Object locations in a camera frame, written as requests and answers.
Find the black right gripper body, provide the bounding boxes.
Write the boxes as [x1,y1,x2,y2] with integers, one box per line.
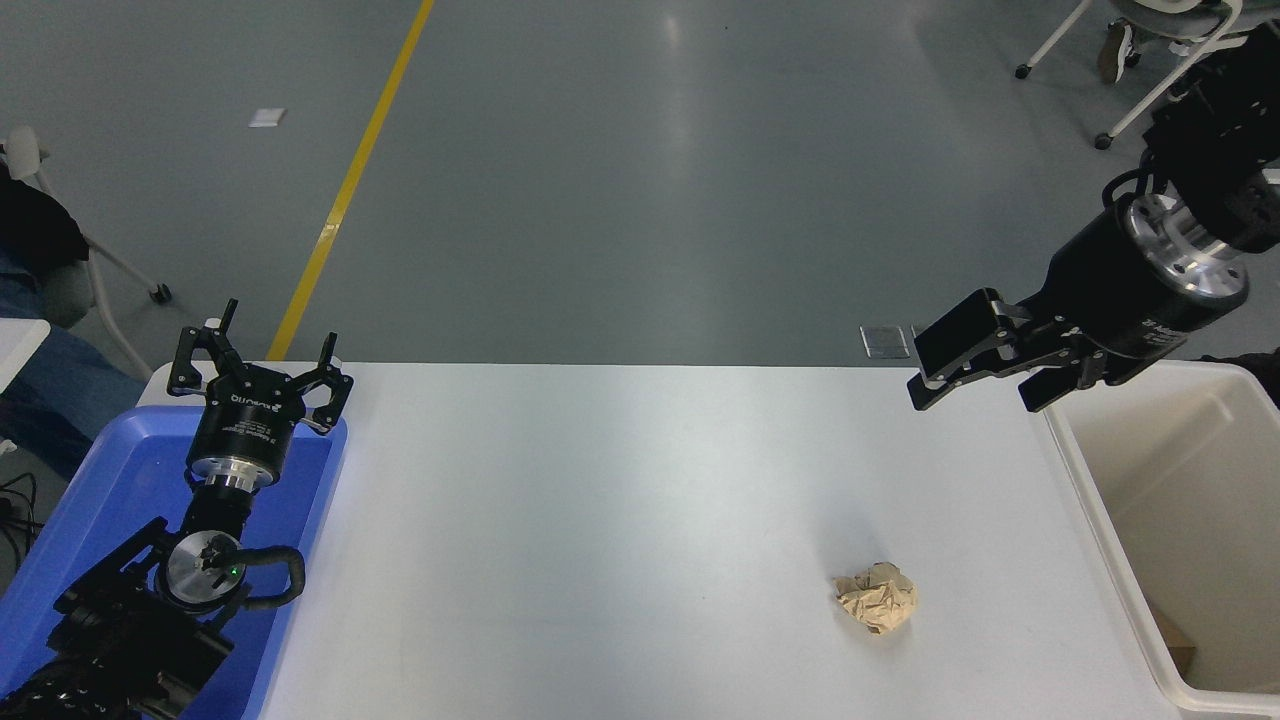
[1040,208,1249,386]

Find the large pale plastic bin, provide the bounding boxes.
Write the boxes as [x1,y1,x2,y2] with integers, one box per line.
[1030,358,1280,716]

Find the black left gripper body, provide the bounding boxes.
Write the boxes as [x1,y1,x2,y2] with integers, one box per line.
[188,365,315,473]

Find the white wheeled chair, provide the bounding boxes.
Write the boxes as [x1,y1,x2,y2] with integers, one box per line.
[1015,0,1251,151]
[0,125,173,381]

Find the black cables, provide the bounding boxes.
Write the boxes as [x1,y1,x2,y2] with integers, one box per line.
[0,472,41,563]

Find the blue plastic tray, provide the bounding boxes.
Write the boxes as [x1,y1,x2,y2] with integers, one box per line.
[0,405,349,720]

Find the small white table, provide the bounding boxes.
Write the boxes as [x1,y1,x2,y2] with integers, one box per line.
[0,318,52,396]

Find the tan paper ball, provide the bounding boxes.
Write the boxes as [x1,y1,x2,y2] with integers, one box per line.
[833,562,918,637]

